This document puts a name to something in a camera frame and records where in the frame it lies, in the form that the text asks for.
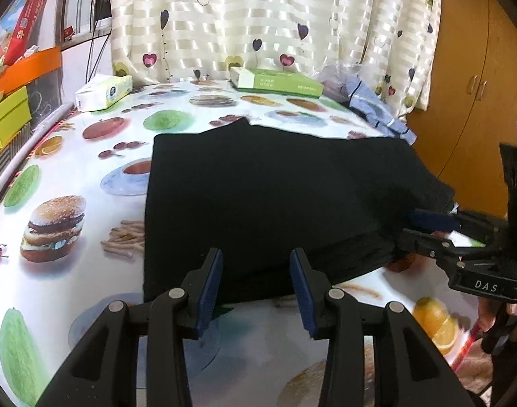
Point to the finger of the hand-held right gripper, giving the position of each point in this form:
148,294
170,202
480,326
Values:
424,241
432,220

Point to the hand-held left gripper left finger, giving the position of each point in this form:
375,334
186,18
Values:
209,292

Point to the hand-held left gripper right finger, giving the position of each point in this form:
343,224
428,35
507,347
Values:
303,292

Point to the black pants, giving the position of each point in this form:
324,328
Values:
262,195

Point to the person's right hand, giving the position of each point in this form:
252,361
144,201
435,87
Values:
487,316

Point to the blue checked garment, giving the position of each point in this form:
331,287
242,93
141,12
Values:
368,106

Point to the wooden wardrobe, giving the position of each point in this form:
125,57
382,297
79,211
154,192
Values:
466,72

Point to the food print tablecloth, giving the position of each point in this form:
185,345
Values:
93,165

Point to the clear plastic bag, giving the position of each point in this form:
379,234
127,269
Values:
334,74

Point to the green flat box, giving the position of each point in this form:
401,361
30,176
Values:
279,82

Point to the white tissue pack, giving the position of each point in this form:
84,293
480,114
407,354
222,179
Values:
101,93

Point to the white rolled tube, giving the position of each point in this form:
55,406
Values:
46,123

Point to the black white striped box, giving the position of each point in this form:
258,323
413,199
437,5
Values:
8,152

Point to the yellow-green box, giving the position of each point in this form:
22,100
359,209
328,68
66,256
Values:
3,114

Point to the heart print striped curtain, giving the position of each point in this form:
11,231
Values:
241,8

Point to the orange lidded dark box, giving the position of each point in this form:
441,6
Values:
33,68

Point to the small red box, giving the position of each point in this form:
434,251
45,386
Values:
68,32

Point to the red printed carton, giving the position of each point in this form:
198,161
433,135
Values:
20,21

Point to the window frame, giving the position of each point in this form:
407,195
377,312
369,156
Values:
76,8

